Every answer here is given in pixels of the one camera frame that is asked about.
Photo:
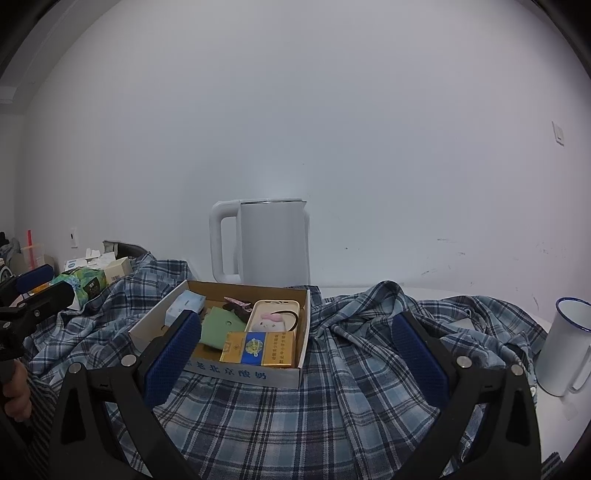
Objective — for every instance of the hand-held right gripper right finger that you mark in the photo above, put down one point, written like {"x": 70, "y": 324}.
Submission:
{"x": 422, "y": 361}

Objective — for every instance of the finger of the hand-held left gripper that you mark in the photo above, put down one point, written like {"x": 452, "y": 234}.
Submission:
{"x": 53, "y": 295}
{"x": 34, "y": 276}

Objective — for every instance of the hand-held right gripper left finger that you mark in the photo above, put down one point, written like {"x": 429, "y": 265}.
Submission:
{"x": 173, "y": 361}

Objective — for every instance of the green pouch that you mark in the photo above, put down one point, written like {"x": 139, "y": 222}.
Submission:
{"x": 217, "y": 327}

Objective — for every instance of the light blue tissue packet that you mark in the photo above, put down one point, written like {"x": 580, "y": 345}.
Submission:
{"x": 187, "y": 307}

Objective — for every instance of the shallow cardboard box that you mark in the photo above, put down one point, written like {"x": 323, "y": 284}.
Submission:
{"x": 249, "y": 376}

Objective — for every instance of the pink and black hair clip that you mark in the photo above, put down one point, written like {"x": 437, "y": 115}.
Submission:
{"x": 236, "y": 307}

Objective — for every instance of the gold and blue cigarette pack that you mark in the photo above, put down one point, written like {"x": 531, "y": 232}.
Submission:
{"x": 256, "y": 350}

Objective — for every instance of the pink and white soft toy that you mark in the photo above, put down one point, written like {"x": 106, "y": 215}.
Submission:
{"x": 270, "y": 321}

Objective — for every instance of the beige phone case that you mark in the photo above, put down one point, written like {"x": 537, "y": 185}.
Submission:
{"x": 277, "y": 305}

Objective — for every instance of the person's left hand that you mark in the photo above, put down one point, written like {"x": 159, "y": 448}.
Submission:
{"x": 16, "y": 392}

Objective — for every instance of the clear plastic container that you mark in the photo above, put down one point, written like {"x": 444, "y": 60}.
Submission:
{"x": 32, "y": 258}

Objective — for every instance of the green patterned tissue pack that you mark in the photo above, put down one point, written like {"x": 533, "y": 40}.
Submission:
{"x": 85, "y": 284}

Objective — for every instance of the red and orange stick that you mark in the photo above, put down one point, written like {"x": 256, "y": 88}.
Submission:
{"x": 30, "y": 237}

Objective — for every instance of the blue and white box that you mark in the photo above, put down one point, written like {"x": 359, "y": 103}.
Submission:
{"x": 77, "y": 265}

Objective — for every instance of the crumpled white paper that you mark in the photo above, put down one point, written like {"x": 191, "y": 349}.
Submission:
{"x": 99, "y": 256}

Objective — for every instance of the beige carton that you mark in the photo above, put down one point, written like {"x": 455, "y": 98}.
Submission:
{"x": 117, "y": 270}

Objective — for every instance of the blue plaid shirt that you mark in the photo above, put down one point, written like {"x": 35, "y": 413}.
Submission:
{"x": 351, "y": 406}

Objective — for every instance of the dark grey chair back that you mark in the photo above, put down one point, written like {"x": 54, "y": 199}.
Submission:
{"x": 127, "y": 249}

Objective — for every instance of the grey striped cloth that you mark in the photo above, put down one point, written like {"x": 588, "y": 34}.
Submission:
{"x": 41, "y": 424}

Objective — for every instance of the white enamel mug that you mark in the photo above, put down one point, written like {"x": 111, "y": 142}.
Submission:
{"x": 561, "y": 350}

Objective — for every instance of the white electric kettle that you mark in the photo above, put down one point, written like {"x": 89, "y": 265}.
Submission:
{"x": 272, "y": 244}

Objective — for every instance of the white wall socket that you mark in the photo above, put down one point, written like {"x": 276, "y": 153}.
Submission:
{"x": 73, "y": 237}

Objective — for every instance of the white wall switch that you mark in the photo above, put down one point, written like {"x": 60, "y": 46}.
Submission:
{"x": 557, "y": 134}

